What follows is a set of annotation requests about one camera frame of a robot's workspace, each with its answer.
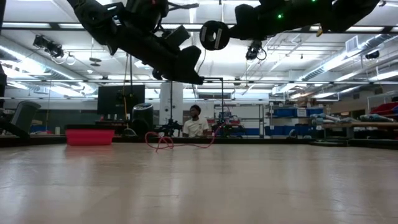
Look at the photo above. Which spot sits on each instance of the person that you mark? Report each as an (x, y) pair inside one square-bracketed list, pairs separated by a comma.
[(195, 128)]

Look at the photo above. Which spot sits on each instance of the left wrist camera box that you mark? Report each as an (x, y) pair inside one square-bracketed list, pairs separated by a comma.
[(176, 36)]

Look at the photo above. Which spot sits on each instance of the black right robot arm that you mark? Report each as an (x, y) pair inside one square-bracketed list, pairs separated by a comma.
[(342, 12)]

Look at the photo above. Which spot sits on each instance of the wooden workbench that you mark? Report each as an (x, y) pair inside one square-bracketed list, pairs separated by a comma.
[(357, 125)]

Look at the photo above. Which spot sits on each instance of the black aluminium table frame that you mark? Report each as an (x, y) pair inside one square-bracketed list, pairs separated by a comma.
[(280, 140)]

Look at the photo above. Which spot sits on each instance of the grey office chair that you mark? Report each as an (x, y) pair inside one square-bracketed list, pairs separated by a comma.
[(26, 113)]

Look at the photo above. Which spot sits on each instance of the blue storage bin shelf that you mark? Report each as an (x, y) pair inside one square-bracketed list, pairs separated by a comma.
[(287, 112)]

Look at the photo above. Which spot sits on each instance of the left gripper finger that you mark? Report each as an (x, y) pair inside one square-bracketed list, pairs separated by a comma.
[(192, 60), (189, 79)]

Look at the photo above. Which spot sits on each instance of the black overhead light beam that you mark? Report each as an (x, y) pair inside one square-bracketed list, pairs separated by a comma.
[(55, 26)]

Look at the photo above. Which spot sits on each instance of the red collapsible bin black rim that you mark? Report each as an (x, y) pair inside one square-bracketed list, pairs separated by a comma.
[(90, 137)]

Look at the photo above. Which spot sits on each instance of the black hanging pole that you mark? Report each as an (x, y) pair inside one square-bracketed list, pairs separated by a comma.
[(131, 71)]

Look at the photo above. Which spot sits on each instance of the black monitor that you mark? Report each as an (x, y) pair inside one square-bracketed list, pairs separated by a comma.
[(121, 99)]

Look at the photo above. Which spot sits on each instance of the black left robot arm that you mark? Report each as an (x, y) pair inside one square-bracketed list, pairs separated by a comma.
[(93, 18)]

